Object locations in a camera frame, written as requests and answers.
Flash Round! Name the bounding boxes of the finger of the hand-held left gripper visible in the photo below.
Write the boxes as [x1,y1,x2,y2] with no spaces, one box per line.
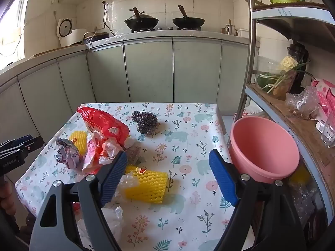
[0,135,33,149]
[10,137,44,155]

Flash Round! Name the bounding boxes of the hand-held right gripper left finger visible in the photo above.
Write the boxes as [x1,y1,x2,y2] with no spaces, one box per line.
[29,151,128,251]

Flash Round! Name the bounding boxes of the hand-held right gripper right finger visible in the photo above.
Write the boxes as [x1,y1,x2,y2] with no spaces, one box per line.
[209,149,307,251]

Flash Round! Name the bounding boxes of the yellow foam fruit net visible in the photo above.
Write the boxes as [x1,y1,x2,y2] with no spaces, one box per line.
[123,165,168,204]

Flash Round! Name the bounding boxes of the pink plastic bucket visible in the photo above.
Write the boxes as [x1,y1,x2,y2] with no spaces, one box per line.
[229,117,300,184]

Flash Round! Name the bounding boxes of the red snack bag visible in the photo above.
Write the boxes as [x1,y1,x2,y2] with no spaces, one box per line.
[77,106,131,174]

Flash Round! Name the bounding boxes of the dark steel wool scrubber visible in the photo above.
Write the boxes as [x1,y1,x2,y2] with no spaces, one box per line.
[131,110,158,136]

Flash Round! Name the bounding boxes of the person's left hand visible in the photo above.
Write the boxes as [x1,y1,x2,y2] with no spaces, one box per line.
[0,182,16,216]

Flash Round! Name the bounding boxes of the clear plastic wrap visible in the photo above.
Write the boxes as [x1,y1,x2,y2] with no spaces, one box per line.
[115,174,138,202]

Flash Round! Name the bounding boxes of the grey scouring pad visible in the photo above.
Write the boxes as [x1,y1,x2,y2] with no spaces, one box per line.
[126,146,144,166]

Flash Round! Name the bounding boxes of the crumpled white tissue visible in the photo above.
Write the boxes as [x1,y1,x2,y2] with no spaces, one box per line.
[123,136,137,149]

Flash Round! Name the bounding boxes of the plain yellow foam net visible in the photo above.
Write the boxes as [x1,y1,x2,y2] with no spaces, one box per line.
[69,131,88,155]

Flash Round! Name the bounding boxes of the red printed plastic bag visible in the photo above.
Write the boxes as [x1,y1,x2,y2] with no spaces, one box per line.
[237,107,265,126]

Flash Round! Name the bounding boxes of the yellow packet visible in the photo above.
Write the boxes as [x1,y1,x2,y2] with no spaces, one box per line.
[289,166,311,186]

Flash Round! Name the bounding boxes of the crumpled clear plastic bags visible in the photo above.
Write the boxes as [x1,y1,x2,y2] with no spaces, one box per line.
[289,183,322,225]

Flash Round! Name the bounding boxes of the cardboard shelf liner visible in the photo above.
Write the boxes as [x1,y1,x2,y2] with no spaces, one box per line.
[249,84,335,215]

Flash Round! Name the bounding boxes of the wooden cutting board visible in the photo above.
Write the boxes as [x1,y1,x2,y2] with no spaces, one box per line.
[34,47,62,56]

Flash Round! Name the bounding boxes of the brown potato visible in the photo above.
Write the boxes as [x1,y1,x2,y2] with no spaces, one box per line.
[272,84,287,100]

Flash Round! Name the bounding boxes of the dark green vegetable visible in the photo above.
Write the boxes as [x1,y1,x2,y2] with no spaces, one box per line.
[256,74,274,93]

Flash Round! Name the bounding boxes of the green onions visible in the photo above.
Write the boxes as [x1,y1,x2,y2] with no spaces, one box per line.
[262,63,312,95]

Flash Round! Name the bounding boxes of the clear plastic bag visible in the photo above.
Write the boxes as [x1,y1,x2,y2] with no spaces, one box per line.
[285,86,320,120]

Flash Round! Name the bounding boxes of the window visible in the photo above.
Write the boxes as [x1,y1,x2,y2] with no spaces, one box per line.
[0,0,29,66]

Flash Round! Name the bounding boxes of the glass mug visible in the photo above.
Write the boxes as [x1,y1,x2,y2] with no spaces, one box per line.
[321,115,335,148]

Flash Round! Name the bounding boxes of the pale green base cabinets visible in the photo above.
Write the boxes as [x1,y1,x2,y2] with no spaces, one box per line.
[0,35,252,147]

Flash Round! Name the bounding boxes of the white rice cooker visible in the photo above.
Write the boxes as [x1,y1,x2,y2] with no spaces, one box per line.
[56,18,88,48]

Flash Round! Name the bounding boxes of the clear plastic container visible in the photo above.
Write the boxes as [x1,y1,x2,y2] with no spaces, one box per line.
[255,56,278,92]

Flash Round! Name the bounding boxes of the black induction cooker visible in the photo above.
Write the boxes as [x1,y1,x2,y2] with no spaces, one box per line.
[83,31,110,45]

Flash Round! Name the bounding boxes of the cauliflower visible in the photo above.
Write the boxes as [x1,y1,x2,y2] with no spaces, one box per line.
[280,55,299,72]

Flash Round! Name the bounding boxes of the pink polka dot plush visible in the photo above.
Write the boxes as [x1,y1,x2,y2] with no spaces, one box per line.
[310,78,335,122]

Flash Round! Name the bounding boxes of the metal shelf rack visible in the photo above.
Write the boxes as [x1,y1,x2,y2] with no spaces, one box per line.
[237,0,335,251]

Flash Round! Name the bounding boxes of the black blender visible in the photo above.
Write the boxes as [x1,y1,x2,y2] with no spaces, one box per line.
[286,42,313,95]

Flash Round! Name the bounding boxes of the stainless steel kettle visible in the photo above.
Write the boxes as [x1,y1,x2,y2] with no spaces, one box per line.
[222,19,237,36]

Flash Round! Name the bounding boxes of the gas stove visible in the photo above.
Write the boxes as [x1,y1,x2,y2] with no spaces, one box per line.
[131,26,203,33]

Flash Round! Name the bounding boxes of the black wok with lid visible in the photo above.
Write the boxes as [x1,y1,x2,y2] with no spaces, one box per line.
[124,7,159,30]

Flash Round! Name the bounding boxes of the black frying pan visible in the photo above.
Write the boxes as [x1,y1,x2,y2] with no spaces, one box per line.
[172,5,205,29]

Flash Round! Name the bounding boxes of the white cable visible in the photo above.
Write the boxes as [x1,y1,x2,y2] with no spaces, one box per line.
[307,105,329,122]

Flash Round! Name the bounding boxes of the black power cable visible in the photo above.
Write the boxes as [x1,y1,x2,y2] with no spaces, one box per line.
[102,1,116,36]

